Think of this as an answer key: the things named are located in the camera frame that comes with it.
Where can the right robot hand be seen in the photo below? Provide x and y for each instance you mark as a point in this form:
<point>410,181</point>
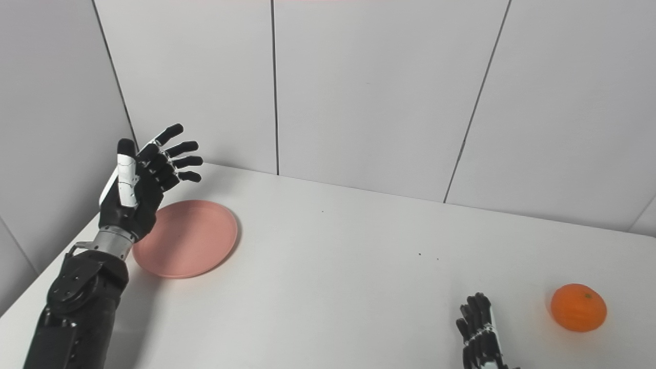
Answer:
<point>482,335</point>

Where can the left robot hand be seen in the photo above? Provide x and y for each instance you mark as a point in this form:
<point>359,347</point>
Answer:
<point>136,189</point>

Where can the pink round plate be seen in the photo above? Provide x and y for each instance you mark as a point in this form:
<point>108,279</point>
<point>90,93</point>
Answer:
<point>192,241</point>

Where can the orange fruit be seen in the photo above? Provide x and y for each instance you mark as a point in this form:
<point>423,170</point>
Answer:
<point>578,307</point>

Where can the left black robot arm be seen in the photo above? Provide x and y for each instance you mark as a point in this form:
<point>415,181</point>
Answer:
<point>77,302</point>

